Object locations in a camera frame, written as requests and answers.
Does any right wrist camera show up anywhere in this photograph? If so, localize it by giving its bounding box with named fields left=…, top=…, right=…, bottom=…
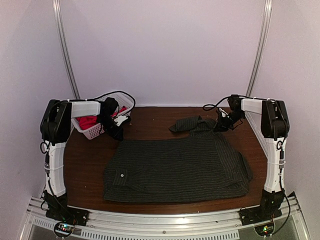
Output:
left=216, top=94, right=243, bottom=120

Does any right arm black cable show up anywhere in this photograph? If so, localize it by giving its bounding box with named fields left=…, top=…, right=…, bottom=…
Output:
left=202, top=96, right=232, bottom=113

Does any right aluminium corner post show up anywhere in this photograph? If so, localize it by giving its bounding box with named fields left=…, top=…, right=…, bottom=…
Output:
left=245, top=0, right=273, bottom=97

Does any aluminium corner post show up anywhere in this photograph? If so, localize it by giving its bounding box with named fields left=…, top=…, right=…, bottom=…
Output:
left=52, top=0, right=81, bottom=100
left=245, top=0, right=273, bottom=97

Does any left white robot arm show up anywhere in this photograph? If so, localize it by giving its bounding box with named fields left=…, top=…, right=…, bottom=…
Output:
left=40, top=98, right=131, bottom=222

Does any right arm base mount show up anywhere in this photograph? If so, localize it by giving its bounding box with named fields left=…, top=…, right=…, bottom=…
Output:
left=238, top=189, right=291, bottom=238

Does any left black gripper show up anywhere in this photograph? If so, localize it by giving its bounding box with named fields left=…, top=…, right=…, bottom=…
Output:
left=96, top=116, right=123, bottom=142

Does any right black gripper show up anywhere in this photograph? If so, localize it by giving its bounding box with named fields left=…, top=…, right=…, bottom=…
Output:
left=215, top=111, right=246, bottom=133

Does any red garment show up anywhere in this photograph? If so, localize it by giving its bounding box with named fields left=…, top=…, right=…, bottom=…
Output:
left=76, top=105, right=128, bottom=130

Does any left aluminium corner post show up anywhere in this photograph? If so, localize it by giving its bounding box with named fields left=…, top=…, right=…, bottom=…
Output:
left=52, top=0, right=81, bottom=100

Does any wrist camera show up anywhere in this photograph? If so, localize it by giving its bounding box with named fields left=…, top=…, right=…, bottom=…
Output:
left=216, top=94, right=243, bottom=120
left=104, top=97, right=133, bottom=127

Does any white plastic laundry basket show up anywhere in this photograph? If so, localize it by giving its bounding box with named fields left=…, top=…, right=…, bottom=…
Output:
left=71, top=90, right=136, bottom=141

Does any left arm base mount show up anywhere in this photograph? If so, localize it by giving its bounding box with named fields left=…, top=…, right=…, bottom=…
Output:
left=41, top=190, right=89, bottom=239

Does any black pinstriped shirt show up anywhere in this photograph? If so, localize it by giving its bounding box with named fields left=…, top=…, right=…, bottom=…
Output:
left=103, top=116, right=253, bottom=204

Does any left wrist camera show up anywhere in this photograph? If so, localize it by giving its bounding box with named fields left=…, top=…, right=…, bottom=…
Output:
left=104, top=97, right=133, bottom=127

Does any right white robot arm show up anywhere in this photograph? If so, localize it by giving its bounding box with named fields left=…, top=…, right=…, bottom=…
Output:
left=212, top=94, right=290, bottom=195

